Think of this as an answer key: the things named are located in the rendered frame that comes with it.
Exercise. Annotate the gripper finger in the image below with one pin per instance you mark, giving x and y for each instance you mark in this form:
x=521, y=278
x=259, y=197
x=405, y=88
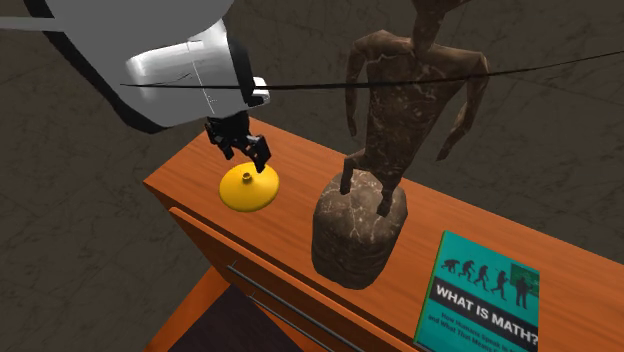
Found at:
x=260, y=153
x=226, y=151

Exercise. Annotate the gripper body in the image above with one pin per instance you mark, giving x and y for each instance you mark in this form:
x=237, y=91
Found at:
x=230, y=128

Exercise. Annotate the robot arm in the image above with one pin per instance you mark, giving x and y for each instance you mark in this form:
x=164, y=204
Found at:
x=146, y=44

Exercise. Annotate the yellow round lid with knob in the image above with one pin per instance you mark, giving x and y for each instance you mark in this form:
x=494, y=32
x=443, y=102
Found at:
x=248, y=192

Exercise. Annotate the orange wooden chest of drawers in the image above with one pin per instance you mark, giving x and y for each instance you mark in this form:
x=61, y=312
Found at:
x=297, y=209

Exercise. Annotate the brown stone human figure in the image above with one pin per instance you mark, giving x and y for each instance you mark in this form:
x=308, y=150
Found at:
x=356, y=234

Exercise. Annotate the teal book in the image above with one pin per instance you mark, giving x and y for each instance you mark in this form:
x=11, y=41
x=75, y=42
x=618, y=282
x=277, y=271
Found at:
x=480, y=297

